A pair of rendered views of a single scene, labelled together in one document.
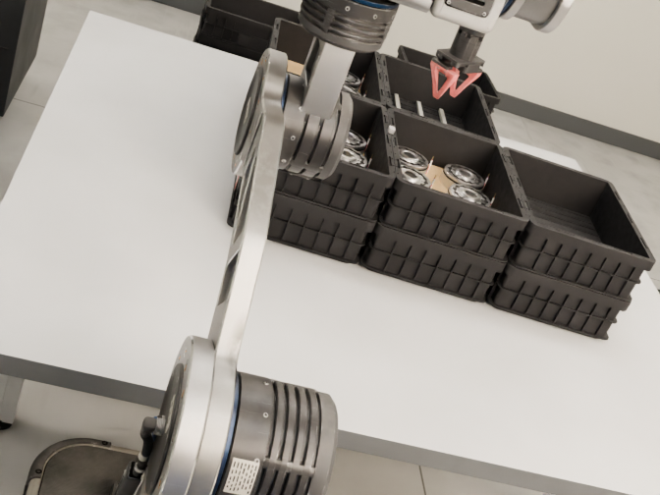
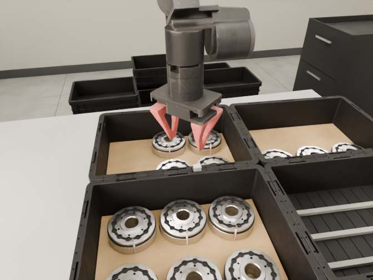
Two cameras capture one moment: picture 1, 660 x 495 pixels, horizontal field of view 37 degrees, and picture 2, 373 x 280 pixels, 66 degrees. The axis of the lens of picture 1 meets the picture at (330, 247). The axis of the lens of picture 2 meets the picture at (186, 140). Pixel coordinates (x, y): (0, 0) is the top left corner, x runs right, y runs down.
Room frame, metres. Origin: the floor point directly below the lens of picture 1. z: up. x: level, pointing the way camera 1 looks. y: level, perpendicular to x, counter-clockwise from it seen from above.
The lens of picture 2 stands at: (2.07, -0.53, 1.37)
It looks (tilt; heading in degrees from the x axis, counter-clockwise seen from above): 35 degrees down; 92
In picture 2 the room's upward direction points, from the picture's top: straight up
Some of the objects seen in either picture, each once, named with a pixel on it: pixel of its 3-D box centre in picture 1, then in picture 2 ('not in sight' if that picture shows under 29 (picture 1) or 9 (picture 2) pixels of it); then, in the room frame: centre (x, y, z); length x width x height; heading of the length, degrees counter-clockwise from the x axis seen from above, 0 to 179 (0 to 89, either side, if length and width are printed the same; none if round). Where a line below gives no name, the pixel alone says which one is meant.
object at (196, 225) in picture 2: (410, 177); (182, 216); (2.04, -0.11, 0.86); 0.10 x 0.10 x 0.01
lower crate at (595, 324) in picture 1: (542, 260); not in sight; (2.11, -0.48, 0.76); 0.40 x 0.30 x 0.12; 11
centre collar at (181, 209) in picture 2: (411, 175); (182, 215); (2.04, -0.11, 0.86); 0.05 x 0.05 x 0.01
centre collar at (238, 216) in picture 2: (409, 155); (231, 211); (2.15, -0.09, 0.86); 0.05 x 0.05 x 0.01
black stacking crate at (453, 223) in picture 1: (443, 185); (187, 245); (2.05, -0.18, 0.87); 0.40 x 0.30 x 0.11; 11
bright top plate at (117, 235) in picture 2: not in sight; (131, 224); (1.93, -0.13, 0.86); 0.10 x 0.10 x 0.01
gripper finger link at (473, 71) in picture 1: (457, 77); (195, 124); (2.06, -0.12, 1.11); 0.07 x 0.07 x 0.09; 57
